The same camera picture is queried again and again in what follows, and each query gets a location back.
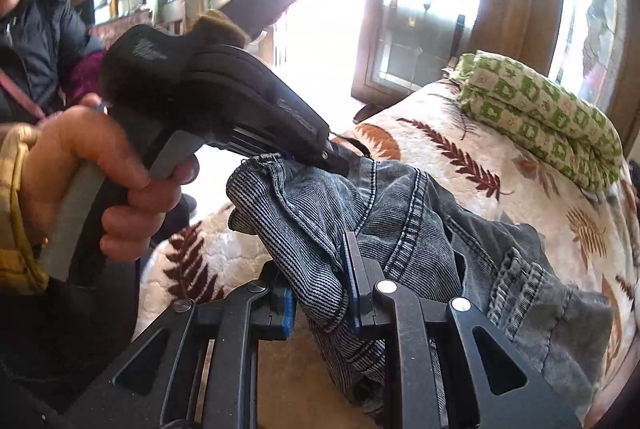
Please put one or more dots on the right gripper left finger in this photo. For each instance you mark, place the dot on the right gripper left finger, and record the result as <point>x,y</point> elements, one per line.
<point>195,366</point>

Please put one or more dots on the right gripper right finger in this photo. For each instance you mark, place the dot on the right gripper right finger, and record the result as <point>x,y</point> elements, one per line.
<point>446,364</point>

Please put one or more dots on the grey denim pants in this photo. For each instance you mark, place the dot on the grey denim pants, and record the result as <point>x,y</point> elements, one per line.
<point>423,239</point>

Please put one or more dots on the left forearm yellow sleeve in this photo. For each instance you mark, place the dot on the left forearm yellow sleeve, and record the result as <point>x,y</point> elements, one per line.
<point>21,274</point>

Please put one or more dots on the person's left hand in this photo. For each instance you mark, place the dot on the person's left hand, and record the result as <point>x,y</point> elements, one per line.
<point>97,186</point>

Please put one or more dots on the leaf pattern bed quilt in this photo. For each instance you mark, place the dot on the leaf pattern bed quilt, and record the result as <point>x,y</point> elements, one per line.
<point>591,241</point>

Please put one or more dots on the green patterned folded blanket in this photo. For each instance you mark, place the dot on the green patterned folded blanket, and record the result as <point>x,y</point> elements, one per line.
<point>564,131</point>

